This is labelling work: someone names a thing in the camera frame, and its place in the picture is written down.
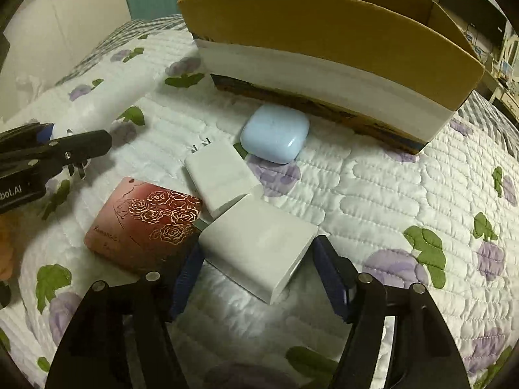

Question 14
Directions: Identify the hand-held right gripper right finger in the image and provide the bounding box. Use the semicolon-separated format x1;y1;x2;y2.
313;235;473;389

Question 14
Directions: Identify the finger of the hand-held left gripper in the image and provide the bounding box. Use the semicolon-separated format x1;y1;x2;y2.
0;122;113;179

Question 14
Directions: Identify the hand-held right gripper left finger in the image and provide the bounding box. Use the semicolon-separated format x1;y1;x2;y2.
44;244;204;389

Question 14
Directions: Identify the red rose pattern case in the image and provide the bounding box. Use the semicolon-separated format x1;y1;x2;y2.
84;177;203;273

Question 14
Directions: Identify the large white power adapter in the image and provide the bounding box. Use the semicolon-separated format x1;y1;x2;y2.
198;193;319;304

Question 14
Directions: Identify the small white power adapter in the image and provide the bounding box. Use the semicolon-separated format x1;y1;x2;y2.
184;138;264;219

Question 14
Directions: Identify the light blue earbuds case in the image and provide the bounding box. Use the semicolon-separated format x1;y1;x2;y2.
240;103;310;165

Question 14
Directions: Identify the cardboard box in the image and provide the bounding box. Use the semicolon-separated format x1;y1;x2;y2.
177;0;486;155

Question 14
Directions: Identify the white charger plug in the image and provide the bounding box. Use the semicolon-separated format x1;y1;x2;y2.
51;127;89;181

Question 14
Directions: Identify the floral quilted blanket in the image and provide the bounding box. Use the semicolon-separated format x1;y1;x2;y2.
0;14;519;389

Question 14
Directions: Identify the checkered pillow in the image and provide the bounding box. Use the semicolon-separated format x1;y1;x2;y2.
54;14;189;87

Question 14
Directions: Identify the black monitor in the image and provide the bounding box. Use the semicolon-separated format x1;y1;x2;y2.
440;0;508;47

